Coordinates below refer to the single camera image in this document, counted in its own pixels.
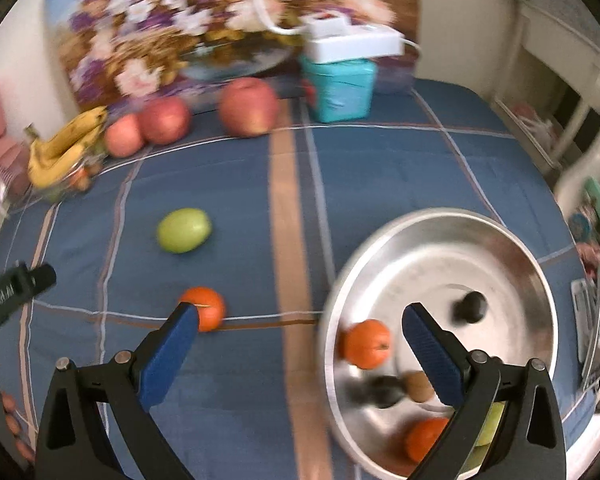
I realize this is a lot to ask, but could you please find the green fruit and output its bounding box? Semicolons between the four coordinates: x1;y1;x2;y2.
156;208;212;254
475;402;506;448

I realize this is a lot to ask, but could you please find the small dark plum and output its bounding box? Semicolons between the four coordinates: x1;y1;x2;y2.
343;377;374;406

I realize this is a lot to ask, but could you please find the green fruit in plate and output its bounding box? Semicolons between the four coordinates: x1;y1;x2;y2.
475;402;506;448

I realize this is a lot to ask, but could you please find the brown longan left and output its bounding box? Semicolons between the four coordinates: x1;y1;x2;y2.
403;370;436;403

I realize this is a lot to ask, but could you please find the clear fruit bag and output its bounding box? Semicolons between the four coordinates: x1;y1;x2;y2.
29;152;106;203

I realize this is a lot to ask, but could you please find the yellow banana bunch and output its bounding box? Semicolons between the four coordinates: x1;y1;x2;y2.
24;106;108;190

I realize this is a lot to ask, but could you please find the silver phone stand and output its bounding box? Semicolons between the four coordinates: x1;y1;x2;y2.
570;266;600;392

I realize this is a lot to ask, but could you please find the round steel plate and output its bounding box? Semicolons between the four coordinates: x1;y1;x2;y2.
317;208;566;479

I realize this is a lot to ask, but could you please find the orange in plate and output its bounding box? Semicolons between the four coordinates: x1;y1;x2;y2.
340;318;392;370

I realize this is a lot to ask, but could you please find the orange with stem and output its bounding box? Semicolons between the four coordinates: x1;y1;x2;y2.
178;287;226;333

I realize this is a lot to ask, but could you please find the small pink apple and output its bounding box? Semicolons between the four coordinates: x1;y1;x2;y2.
104;114;145;158

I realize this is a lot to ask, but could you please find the middle red apple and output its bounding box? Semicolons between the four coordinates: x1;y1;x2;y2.
138;96;192;145

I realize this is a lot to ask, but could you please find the blue plaid tablecloth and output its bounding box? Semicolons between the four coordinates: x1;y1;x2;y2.
0;80;595;479

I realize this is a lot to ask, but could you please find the white plastic chair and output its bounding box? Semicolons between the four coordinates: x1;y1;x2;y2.
554;132;600;217

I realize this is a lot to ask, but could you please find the floral painting canvas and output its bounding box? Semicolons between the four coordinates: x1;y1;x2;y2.
44;0;419;110

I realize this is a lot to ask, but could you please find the large red apple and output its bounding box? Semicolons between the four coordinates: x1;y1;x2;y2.
218;77;279;138

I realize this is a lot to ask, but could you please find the white shelf rack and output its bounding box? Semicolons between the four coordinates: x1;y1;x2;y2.
491;0;600;174

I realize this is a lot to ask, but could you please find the teal plastic box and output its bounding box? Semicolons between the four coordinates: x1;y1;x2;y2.
299;55;376;124

